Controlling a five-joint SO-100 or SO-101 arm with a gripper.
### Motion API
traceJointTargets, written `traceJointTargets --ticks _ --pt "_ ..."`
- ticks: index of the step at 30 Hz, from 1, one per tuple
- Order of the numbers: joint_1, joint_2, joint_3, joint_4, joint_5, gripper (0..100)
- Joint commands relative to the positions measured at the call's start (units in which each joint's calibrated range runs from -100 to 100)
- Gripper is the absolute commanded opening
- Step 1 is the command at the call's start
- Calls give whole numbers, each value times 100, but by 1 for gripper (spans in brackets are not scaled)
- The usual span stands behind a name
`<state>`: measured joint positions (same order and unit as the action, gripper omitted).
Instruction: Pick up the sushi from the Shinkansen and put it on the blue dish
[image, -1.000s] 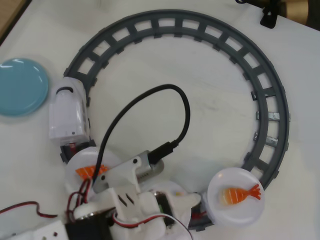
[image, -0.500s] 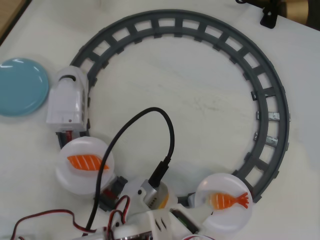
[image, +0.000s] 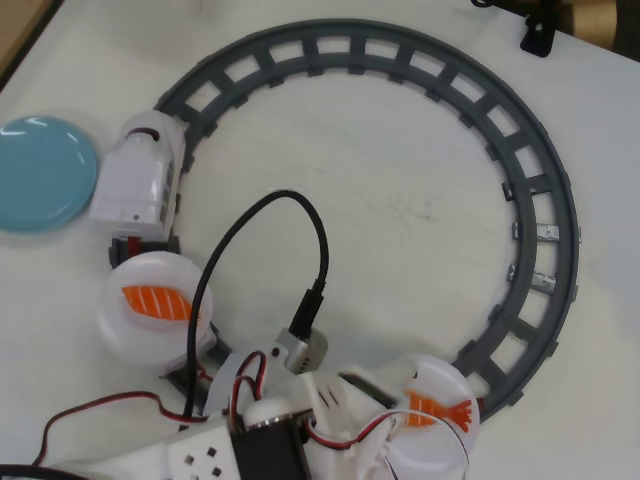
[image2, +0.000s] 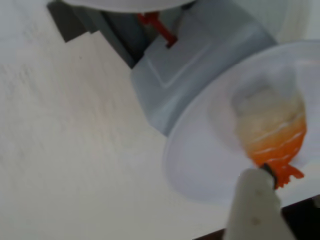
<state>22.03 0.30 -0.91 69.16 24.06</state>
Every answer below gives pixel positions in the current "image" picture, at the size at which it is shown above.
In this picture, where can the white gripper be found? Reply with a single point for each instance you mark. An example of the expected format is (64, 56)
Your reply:
(371, 438)

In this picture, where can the shrimp nigiri sushi toy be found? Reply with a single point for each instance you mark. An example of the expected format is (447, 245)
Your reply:
(425, 407)

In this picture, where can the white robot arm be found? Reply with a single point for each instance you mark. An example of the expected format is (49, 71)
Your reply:
(200, 450)

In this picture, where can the white plate under shrimp sushi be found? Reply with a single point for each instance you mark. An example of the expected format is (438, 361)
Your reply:
(450, 450)

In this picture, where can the white plate under salmon sushi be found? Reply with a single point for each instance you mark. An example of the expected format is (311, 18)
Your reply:
(150, 345)

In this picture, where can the salmon nigiri sushi toy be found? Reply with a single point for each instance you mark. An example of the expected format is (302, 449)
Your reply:
(155, 301)

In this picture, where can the white toy Shinkansen locomotive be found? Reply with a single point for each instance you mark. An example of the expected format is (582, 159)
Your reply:
(130, 180)

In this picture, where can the blue round dish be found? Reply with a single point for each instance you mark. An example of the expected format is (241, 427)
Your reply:
(45, 175)

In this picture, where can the silver tape piece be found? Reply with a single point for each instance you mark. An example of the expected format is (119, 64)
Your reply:
(544, 281)
(547, 232)

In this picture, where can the grey circular toy track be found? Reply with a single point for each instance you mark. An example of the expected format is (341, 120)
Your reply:
(564, 250)

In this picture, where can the red train coupler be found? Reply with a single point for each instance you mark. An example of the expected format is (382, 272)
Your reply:
(134, 244)

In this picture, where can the wooden desk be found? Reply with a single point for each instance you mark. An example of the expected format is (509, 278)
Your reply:
(20, 30)

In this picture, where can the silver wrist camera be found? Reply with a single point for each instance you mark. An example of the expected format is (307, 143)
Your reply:
(311, 350)

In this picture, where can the black clamp mount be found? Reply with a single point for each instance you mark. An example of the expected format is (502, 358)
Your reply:
(540, 35)

